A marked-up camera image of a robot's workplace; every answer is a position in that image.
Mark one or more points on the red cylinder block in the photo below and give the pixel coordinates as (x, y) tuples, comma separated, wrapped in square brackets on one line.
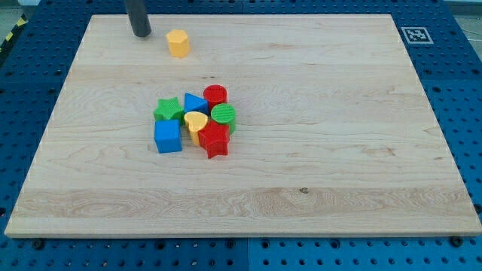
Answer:
[(215, 94)]

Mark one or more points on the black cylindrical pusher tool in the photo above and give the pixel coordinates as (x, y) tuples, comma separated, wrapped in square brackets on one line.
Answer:
[(138, 16)]

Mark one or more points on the red star block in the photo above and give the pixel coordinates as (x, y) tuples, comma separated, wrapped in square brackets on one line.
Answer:
[(214, 139)]

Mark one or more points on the blue triangle block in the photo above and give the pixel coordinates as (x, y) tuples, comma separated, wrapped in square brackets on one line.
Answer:
[(195, 103)]

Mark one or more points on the wooden board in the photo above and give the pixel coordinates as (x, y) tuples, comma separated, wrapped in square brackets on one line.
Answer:
[(335, 136)]

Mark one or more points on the yellow heart block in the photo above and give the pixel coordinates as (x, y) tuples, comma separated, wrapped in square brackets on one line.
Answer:
[(195, 121)]

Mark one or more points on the green star block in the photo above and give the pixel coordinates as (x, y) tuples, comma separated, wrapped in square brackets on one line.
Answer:
[(169, 109)]

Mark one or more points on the green cylinder block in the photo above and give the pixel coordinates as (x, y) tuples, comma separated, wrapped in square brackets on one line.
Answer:
[(225, 114)]

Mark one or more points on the yellow hexagon block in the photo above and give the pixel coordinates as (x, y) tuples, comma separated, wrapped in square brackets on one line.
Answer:
[(178, 43)]

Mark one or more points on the white fiducial marker tag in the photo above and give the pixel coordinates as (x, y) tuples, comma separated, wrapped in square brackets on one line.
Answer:
[(416, 35)]

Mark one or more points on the blue cube block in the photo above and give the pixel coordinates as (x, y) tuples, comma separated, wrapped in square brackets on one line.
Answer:
[(167, 136)]

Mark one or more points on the yellow black hazard tape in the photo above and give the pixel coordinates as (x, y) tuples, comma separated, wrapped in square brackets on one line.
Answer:
[(14, 34)]

